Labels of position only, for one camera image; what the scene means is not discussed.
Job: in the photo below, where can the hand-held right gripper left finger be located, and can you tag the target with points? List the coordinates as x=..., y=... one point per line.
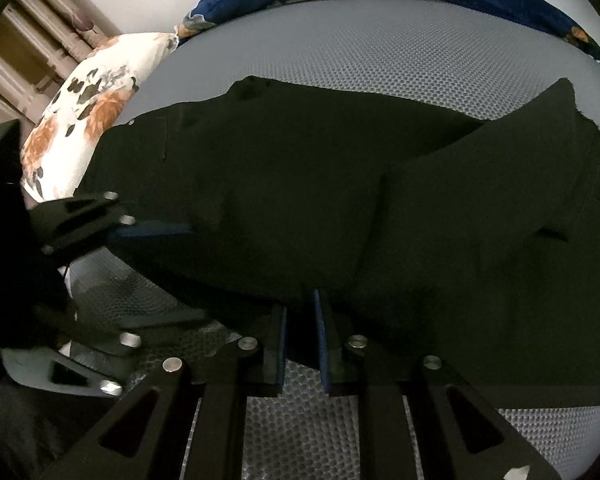
x=279, y=350

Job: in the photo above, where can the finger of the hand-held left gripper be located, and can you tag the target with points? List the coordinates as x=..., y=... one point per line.
x=150, y=233
x=165, y=317

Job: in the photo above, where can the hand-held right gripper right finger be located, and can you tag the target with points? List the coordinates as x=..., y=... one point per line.
x=322, y=340

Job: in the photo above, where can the black pants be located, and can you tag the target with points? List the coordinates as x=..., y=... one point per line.
x=280, y=185

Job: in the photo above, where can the white floral pillow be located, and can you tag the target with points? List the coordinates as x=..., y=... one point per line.
x=95, y=100

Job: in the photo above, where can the beige padded headboard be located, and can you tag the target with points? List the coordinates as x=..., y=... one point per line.
x=30, y=25

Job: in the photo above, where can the grey mesh bed mat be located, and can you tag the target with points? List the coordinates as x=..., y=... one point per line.
x=355, y=50

